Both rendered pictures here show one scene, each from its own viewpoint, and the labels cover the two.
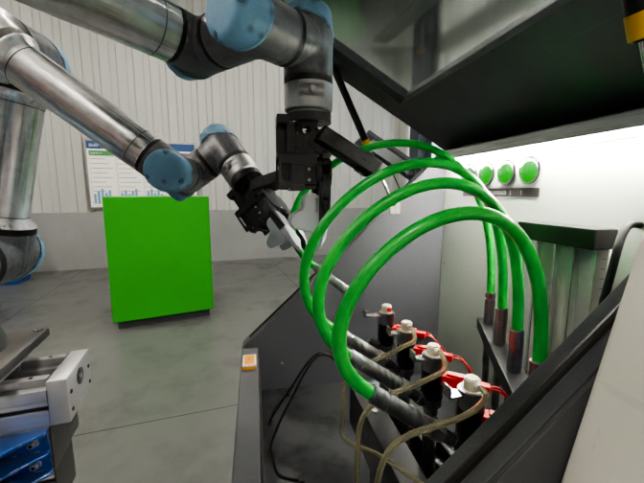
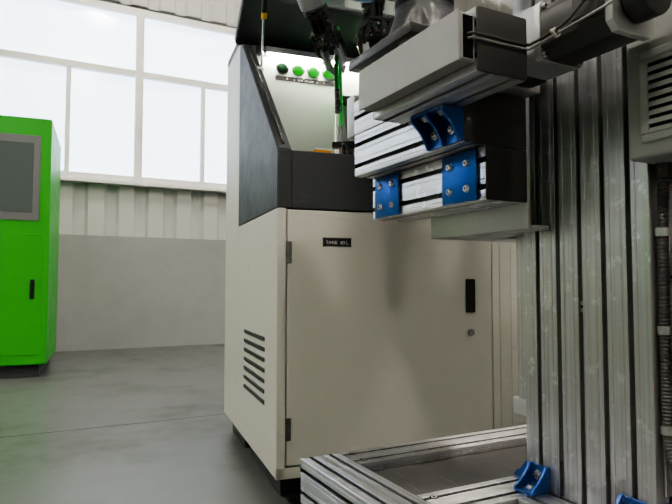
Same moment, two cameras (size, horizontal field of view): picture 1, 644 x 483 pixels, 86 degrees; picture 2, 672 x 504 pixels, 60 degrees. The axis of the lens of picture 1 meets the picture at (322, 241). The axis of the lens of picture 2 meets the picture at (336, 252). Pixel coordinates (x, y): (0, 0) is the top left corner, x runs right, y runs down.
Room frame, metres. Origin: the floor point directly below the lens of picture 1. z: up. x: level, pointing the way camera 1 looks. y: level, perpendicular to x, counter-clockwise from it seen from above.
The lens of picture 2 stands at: (0.95, 1.78, 0.59)
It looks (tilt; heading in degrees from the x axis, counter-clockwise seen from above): 3 degrees up; 261
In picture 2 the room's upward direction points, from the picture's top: straight up
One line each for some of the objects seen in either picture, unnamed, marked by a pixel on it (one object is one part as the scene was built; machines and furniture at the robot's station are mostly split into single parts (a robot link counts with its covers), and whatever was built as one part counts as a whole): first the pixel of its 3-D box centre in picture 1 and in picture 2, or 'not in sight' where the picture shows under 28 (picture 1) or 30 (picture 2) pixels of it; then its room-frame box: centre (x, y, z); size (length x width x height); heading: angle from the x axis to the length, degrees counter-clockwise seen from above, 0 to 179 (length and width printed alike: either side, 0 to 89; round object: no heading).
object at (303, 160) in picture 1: (304, 154); (373, 22); (0.56, 0.03, 1.40); 0.09 x 0.08 x 0.12; 101
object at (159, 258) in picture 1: (161, 254); not in sight; (3.81, 1.80, 0.65); 0.95 x 0.86 x 1.30; 117
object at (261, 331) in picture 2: not in sight; (357, 341); (0.58, -0.14, 0.39); 0.70 x 0.58 x 0.79; 11
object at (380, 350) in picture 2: not in sight; (394, 333); (0.53, 0.14, 0.44); 0.65 x 0.02 x 0.68; 11
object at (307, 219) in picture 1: (309, 222); not in sight; (0.55, 0.02, 1.29); 0.06 x 0.03 x 0.09; 101
